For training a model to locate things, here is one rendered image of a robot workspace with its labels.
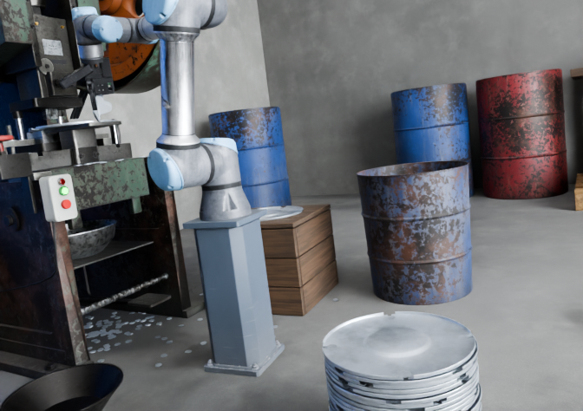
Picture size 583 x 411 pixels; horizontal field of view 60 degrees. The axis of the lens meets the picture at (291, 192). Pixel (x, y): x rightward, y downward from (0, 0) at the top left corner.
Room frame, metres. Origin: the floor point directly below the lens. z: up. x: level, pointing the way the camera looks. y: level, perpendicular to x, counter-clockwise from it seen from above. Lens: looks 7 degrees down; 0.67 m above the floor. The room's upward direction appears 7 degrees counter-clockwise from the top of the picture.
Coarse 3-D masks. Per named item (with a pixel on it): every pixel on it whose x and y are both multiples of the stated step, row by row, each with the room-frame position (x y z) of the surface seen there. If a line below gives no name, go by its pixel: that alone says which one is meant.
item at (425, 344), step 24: (408, 312) 1.06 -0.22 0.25; (336, 336) 0.99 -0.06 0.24; (360, 336) 0.97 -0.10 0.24; (384, 336) 0.95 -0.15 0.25; (408, 336) 0.93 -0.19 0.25; (432, 336) 0.93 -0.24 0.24; (456, 336) 0.92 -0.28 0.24; (336, 360) 0.88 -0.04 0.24; (360, 360) 0.87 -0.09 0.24; (384, 360) 0.86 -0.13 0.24; (408, 360) 0.85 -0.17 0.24; (432, 360) 0.84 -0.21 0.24; (456, 360) 0.83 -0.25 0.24
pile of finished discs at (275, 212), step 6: (270, 210) 2.07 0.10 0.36; (276, 210) 2.05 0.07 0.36; (282, 210) 2.07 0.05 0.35; (288, 210) 2.05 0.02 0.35; (294, 210) 2.03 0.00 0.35; (300, 210) 2.01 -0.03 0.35; (264, 216) 1.96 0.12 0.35; (270, 216) 1.95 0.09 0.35; (276, 216) 1.94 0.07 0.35; (282, 216) 1.89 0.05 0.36; (288, 216) 1.90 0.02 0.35
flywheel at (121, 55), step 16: (112, 0) 2.12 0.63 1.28; (128, 0) 2.13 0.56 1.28; (128, 16) 2.13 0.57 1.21; (112, 48) 2.20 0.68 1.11; (128, 48) 2.15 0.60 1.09; (144, 48) 2.05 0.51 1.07; (112, 64) 2.19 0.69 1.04; (128, 64) 2.11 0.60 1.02; (144, 64) 2.08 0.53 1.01; (128, 80) 2.19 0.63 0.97
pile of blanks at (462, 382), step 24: (336, 384) 0.88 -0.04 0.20; (360, 384) 0.82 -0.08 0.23; (384, 384) 0.79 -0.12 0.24; (408, 384) 0.78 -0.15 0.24; (432, 384) 0.79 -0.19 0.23; (456, 384) 0.80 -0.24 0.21; (480, 384) 0.90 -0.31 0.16; (336, 408) 0.88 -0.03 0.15; (360, 408) 0.82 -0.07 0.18; (384, 408) 0.80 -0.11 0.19; (408, 408) 0.80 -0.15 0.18; (432, 408) 0.79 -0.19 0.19; (456, 408) 0.80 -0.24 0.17; (480, 408) 0.86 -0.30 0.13
